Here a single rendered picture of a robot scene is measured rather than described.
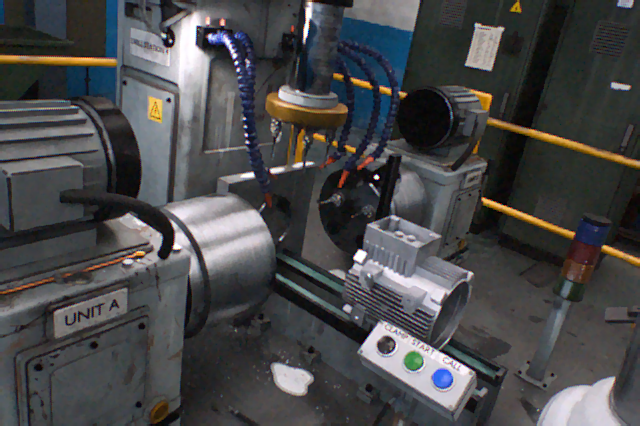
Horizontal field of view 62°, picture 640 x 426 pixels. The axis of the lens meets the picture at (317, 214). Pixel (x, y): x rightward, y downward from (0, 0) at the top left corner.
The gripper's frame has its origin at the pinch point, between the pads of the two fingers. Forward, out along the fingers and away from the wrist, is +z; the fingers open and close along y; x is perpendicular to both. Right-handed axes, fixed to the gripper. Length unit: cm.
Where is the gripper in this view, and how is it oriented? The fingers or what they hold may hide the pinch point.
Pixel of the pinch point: (622, 342)
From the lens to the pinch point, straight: 113.0
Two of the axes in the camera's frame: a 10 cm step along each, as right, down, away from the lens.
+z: -7.6, 1.3, 6.4
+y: 4.6, 7.9, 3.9
